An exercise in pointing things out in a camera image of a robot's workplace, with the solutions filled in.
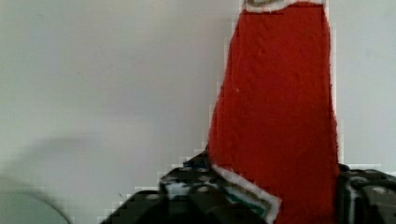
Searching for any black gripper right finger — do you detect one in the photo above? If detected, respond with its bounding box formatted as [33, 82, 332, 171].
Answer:
[335, 164, 396, 224]

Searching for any dark green round cup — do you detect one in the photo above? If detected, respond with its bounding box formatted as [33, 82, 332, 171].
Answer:
[0, 188, 72, 224]

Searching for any red plush ketchup bottle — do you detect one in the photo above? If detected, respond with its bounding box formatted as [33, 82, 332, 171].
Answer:
[208, 0, 339, 224]

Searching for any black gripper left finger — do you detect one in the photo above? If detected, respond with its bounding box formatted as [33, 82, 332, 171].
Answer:
[101, 151, 267, 224]

